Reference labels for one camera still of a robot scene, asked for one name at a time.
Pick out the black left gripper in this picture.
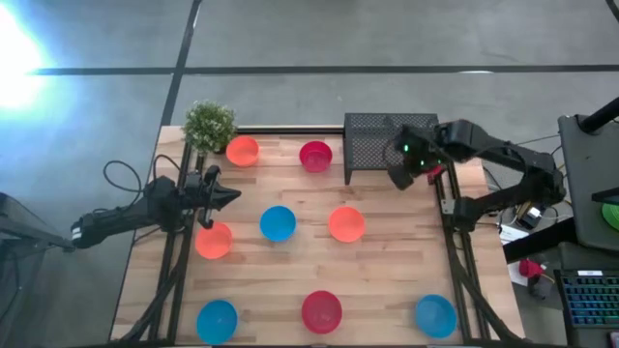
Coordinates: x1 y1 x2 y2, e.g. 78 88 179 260
181 164 243 231

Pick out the red mini bowl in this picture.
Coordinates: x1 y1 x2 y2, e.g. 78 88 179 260
298 140 334 174
301 289 343 335
427 163 447 186

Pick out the orange mini bowl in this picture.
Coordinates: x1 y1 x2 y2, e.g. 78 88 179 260
194 221 234 261
328 206 367 244
225 135 261 168

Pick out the blue mini bowl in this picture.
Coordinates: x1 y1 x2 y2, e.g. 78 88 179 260
195 299 239 346
415 294 458 339
259 205 297 243

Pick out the black perforated metal shelf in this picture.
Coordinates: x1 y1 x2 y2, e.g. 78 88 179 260
342 112 440 187

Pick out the green artificial potted plant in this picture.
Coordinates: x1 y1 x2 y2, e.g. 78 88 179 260
182 100 238 156

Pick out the white paper sheet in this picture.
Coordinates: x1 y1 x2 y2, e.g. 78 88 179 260
497 224 531 246

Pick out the black power adapter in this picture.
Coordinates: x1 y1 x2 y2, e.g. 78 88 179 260
516 205 547 231

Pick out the black desk beam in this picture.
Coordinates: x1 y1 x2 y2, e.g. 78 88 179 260
502 226 579 263

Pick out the red cloth object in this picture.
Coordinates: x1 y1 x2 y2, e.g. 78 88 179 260
517 258 545 280

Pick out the dark side desk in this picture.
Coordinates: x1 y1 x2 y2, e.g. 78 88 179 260
558 113 619 252

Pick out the black metal side stand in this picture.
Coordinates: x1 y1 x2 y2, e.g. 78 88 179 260
0 191 78 348

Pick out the black pole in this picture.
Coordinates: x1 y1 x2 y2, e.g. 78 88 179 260
578 96 619 135

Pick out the green spool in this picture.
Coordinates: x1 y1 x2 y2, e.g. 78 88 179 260
601 201 619 232

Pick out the black backlit keyboard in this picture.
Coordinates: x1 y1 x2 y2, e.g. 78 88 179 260
554 269 619 330

